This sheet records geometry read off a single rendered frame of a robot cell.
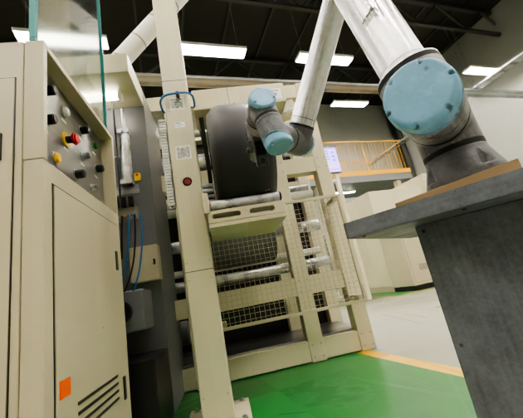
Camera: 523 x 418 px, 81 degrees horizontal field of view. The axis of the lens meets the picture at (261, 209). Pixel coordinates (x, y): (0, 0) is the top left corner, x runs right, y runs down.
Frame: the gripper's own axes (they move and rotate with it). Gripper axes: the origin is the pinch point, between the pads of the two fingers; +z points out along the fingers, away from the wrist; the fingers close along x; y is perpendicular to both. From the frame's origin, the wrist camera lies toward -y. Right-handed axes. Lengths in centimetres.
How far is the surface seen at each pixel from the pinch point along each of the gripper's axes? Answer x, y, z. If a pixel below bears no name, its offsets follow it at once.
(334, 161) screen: -216, 201, 369
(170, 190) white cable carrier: 40.3, 5.0, 24.9
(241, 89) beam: -8, 79, 41
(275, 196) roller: -8.6, -10.0, 17.7
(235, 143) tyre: 7.0, 12.3, 2.3
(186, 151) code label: 30.2, 23.8, 21.1
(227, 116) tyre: 8.4, 27.2, 1.9
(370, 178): -435, 276, 635
